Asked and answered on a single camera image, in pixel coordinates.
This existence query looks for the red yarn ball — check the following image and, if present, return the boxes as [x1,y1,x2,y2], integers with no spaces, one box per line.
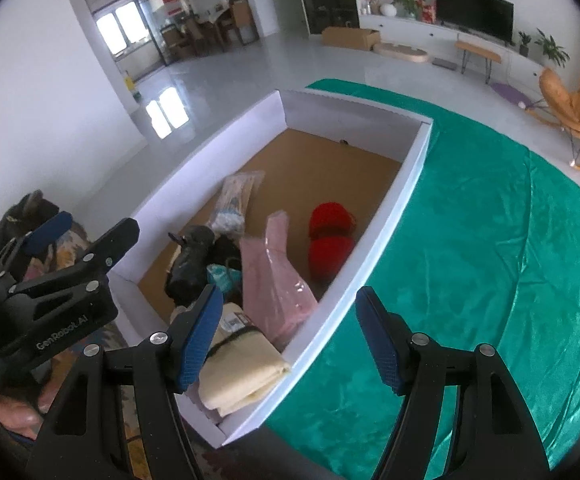
[309,202,358,241]
[307,236,355,282]

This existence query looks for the purple round mat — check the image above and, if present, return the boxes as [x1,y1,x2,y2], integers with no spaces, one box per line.
[490,81,528,106]

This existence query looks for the beige oval board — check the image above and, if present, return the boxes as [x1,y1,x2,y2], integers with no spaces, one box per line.
[372,41,429,66]

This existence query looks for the yellow floor sign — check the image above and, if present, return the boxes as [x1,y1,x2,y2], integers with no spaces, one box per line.
[124,70,141,105]

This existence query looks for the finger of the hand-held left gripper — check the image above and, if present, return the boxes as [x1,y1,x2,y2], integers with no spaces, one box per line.
[0,211,74,281]
[8,217,140,298]

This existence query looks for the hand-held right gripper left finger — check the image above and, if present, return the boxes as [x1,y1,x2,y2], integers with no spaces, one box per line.
[26,284,225,480]

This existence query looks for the orange lounge chair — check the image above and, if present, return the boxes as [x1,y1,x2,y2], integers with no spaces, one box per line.
[537,67,580,171]

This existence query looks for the white television cabinet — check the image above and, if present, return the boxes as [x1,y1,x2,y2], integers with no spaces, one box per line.
[359,12,580,91]

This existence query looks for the person's left forearm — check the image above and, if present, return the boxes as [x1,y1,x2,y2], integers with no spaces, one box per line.
[0,394,44,437]

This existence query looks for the white cardboard box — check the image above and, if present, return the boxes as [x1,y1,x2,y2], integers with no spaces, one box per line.
[108,89,433,448]

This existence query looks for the teal pouch with brown cord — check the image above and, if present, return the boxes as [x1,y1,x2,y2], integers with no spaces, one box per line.
[206,257,245,293]

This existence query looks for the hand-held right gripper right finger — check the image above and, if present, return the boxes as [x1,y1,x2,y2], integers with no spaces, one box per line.
[355,286,553,480]

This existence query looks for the black cat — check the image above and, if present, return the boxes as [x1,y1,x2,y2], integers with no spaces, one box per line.
[0,190,63,261]

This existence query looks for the clear pack of wooden sticks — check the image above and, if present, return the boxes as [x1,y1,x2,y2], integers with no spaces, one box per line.
[209,170,267,236]

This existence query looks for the glass sliding door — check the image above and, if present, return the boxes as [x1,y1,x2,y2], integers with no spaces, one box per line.
[87,0,191,78]

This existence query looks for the cream cloth with black strap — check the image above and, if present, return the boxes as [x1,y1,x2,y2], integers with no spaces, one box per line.
[199,327,291,417]

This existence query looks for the wooden bench with metal legs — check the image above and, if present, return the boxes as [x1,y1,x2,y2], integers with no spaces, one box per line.
[454,40,503,85]

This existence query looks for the pink plastic packet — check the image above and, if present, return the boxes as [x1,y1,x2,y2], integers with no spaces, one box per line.
[240,211,319,351]

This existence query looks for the wooden dining table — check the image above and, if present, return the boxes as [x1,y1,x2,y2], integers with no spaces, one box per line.
[162,7,241,58]

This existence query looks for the black television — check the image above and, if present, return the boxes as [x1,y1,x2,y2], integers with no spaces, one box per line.
[434,0,516,43]

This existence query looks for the colourful patterned cloth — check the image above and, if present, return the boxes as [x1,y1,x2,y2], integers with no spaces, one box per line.
[0,225,140,461]

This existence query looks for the black cloth bundle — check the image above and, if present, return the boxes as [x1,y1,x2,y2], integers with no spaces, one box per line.
[165,225,243,307]

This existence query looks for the large green potted plant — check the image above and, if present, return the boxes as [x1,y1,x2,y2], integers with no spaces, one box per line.
[535,28,571,68]

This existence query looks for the green satin tablecloth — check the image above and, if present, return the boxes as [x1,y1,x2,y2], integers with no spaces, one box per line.
[265,78,580,480]

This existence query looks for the brown cardboard box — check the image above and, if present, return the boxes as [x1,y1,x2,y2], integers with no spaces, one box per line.
[321,26,381,52]

